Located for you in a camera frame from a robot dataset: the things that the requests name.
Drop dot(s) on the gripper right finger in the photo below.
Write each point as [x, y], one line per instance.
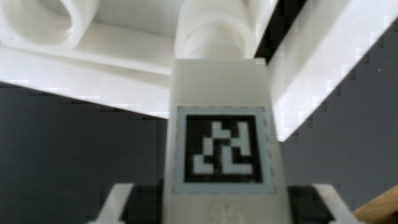
[337, 206]

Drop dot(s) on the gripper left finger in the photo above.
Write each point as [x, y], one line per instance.
[113, 209]

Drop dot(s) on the white chair leg with tag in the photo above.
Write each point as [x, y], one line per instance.
[225, 183]

